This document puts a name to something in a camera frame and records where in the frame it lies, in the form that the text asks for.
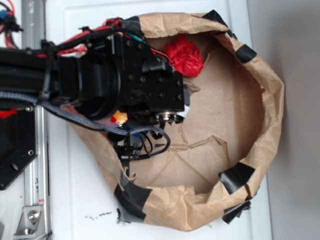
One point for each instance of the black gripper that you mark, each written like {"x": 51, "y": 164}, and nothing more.
{"x": 150, "y": 89}

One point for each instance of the yellow rubber duck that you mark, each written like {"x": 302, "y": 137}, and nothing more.
{"x": 119, "y": 118}

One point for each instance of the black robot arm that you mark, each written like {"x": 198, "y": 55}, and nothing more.
{"x": 117, "y": 74}

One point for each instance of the brown cardboard scrap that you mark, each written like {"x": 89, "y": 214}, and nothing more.
{"x": 193, "y": 88}

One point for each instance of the red crumpled paper ball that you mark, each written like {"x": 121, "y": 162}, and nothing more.
{"x": 185, "y": 56}

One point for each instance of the brown paper bag tray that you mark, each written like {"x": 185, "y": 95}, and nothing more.
{"x": 219, "y": 155}

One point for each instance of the white tray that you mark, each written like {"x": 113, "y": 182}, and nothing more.
{"x": 81, "y": 203}

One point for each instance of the aluminium extrusion rail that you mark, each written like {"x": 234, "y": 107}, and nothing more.
{"x": 36, "y": 175}

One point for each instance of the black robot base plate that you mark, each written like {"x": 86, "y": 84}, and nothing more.
{"x": 18, "y": 143}

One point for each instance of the metal corner bracket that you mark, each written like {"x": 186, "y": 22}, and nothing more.
{"x": 31, "y": 224}

